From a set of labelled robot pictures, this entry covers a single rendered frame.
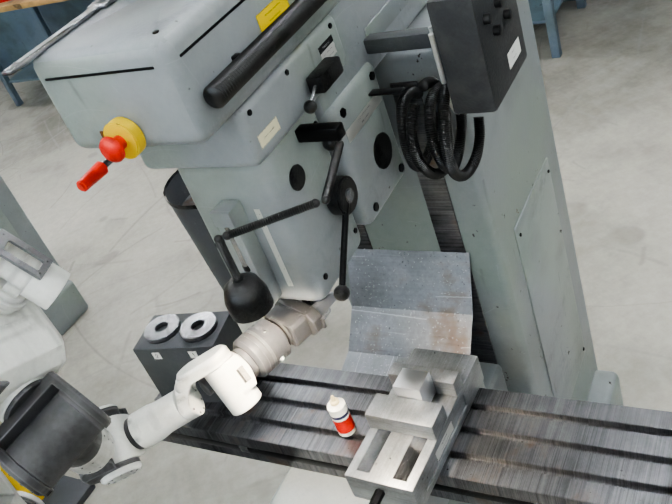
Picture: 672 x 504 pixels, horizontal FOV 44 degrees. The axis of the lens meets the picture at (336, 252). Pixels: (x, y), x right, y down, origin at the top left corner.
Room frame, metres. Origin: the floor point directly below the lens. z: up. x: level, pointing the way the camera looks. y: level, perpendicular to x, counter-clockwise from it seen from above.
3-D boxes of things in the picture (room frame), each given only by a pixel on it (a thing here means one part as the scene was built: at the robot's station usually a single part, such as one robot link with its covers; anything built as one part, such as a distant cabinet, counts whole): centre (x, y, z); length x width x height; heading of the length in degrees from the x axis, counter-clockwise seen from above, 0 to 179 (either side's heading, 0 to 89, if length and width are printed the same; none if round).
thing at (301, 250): (1.30, 0.07, 1.47); 0.21 x 0.19 x 0.32; 51
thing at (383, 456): (1.17, -0.02, 0.96); 0.35 x 0.15 x 0.11; 139
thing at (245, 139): (1.32, 0.05, 1.68); 0.34 x 0.24 x 0.10; 141
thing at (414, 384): (1.20, -0.04, 1.01); 0.06 x 0.05 x 0.06; 49
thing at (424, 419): (1.15, -0.01, 0.99); 0.15 x 0.06 x 0.04; 49
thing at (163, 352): (1.58, 0.40, 1.00); 0.22 x 0.12 x 0.20; 61
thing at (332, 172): (1.13, -0.04, 1.58); 0.17 x 0.01 x 0.01; 159
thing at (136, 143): (1.11, 0.22, 1.76); 0.06 x 0.02 x 0.06; 51
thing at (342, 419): (1.27, 0.12, 0.96); 0.04 x 0.04 x 0.11
